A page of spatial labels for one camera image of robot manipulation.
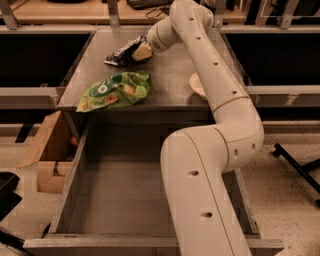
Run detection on open grey top drawer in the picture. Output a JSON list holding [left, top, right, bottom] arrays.
[[24, 116, 284, 256]]

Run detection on grey cabinet with top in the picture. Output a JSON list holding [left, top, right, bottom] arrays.
[[57, 26, 255, 144]]

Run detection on white paper bowl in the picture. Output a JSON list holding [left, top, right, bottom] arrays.
[[189, 73, 207, 100]]

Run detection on black object at left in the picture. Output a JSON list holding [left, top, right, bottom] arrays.
[[0, 172, 34, 256]]

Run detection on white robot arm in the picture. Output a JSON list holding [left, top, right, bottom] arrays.
[[146, 0, 264, 256]]

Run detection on cardboard box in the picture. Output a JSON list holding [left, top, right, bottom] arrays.
[[18, 111, 78, 194]]

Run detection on black keyboard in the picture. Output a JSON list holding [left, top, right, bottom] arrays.
[[126, 0, 174, 10]]

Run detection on wooden desk in background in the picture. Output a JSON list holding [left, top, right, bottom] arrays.
[[0, 0, 249, 25]]

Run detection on black cables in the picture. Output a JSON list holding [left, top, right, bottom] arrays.
[[145, 5, 173, 20]]

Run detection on black stand leg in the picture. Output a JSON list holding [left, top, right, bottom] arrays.
[[272, 143, 320, 195]]

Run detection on blue chip bag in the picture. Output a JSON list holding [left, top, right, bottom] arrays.
[[104, 36, 147, 67]]

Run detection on green chip bag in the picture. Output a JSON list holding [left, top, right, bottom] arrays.
[[76, 71, 153, 113]]

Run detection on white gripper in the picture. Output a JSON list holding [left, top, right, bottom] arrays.
[[132, 17, 181, 61]]

